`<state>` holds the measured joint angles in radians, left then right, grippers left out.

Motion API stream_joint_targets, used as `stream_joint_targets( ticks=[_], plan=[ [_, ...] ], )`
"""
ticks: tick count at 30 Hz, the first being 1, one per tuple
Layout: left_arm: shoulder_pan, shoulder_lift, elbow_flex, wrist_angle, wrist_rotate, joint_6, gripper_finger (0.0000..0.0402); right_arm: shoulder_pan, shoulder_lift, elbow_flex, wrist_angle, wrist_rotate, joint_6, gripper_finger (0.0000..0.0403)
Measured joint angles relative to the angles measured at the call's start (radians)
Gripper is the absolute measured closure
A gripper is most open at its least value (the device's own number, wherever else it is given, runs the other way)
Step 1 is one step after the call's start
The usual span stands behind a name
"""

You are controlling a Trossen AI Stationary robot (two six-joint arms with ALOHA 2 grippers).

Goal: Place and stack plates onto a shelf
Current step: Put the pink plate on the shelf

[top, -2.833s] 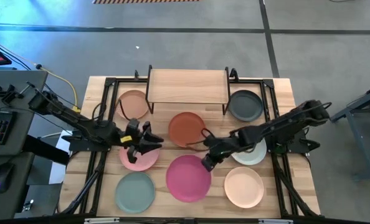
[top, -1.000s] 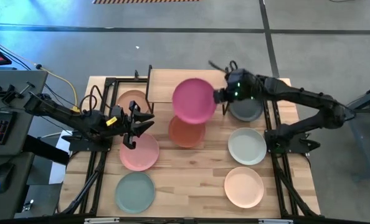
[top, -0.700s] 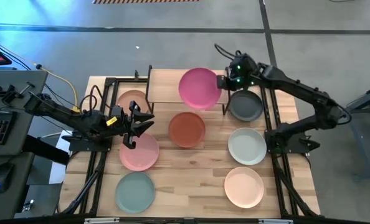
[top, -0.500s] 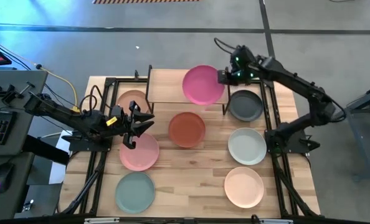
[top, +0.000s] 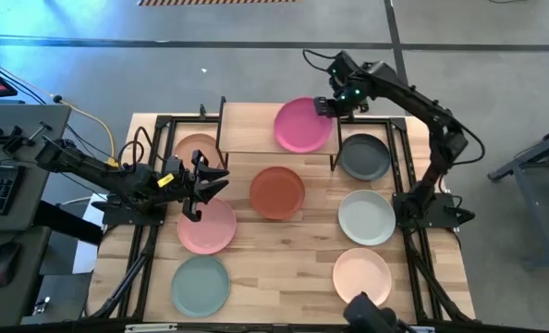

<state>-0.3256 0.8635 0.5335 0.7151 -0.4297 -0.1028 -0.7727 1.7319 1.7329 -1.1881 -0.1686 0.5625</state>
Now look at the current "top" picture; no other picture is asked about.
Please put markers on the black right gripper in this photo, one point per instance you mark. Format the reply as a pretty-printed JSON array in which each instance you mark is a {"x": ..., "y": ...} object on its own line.
[{"x": 350, "y": 104}]

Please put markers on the black clamp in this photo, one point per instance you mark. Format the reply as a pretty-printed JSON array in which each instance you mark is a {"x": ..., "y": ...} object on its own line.
[{"x": 12, "y": 141}]

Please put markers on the wooden shelf black metal legs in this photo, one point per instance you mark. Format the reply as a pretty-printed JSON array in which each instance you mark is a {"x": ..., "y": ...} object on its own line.
[{"x": 247, "y": 129}]

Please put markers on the teal plate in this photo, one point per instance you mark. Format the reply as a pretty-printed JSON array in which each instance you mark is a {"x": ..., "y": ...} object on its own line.
[{"x": 200, "y": 287}]

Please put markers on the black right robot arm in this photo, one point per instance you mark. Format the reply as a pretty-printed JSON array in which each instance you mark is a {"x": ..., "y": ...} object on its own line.
[{"x": 422, "y": 104}]

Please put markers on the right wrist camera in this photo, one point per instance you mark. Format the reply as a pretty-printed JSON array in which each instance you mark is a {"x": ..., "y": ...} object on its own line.
[{"x": 344, "y": 65}]

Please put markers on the pale peach plate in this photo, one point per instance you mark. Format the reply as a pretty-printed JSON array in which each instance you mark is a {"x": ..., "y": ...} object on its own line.
[{"x": 361, "y": 273}]

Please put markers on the white sheet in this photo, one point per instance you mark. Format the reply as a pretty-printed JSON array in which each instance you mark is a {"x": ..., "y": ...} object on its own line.
[{"x": 87, "y": 250}]

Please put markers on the light grey plate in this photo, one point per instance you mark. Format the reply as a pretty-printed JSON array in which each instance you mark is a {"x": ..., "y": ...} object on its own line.
[{"x": 367, "y": 217}]

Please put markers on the salmon pink plate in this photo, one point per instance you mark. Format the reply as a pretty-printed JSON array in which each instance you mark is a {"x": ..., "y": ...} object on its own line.
[{"x": 207, "y": 231}]

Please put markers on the dark grey plate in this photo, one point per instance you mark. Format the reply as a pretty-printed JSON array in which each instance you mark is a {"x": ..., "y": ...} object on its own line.
[{"x": 365, "y": 157}]

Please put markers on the black bar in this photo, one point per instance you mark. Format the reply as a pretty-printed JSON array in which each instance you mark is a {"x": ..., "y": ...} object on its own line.
[{"x": 66, "y": 222}]

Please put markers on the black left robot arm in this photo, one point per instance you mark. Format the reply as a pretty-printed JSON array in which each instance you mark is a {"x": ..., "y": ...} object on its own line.
[{"x": 117, "y": 180}]

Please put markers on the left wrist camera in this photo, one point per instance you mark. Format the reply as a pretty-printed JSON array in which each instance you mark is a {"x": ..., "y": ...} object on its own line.
[{"x": 175, "y": 164}]

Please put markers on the grey metal stand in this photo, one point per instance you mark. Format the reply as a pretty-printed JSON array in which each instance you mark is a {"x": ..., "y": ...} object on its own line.
[{"x": 541, "y": 240}]

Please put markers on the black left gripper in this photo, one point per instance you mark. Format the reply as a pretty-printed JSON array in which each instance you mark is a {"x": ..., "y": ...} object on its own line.
[{"x": 182, "y": 187}]

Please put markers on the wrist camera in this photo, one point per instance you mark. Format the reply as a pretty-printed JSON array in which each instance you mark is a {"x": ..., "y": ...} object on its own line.
[
  {"x": 344, "y": 65},
  {"x": 175, "y": 164}
]

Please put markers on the yellow label tag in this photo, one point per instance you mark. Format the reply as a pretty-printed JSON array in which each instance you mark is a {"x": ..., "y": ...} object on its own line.
[{"x": 166, "y": 180}]

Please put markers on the peach orange plate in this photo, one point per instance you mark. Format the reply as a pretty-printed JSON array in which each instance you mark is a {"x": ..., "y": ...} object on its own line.
[{"x": 187, "y": 145}]

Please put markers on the black aluminium table frame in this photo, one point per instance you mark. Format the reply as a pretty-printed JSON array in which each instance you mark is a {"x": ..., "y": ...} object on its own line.
[{"x": 237, "y": 329}]

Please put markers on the grey desk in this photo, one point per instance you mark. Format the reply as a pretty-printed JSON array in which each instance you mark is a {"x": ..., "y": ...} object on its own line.
[{"x": 15, "y": 113}]

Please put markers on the dark orange plate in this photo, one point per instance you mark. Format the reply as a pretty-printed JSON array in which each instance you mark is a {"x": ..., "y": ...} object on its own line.
[{"x": 276, "y": 193}]

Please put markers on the black computer mouse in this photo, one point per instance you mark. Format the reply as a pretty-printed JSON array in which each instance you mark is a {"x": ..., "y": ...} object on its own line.
[{"x": 4, "y": 261}]

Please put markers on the silver metal bracket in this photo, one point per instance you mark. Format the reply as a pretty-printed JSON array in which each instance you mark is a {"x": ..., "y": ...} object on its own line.
[
  {"x": 150, "y": 328},
  {"x": 422, "y": 329}
]

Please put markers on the small silver clamp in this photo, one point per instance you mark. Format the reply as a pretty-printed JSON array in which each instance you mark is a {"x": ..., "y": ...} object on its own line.
[{"x": 41, "y": 306}]

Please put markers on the magenta plate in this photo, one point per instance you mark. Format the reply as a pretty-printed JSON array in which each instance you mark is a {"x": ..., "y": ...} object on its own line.
[{"x": 297, "y": 127}]

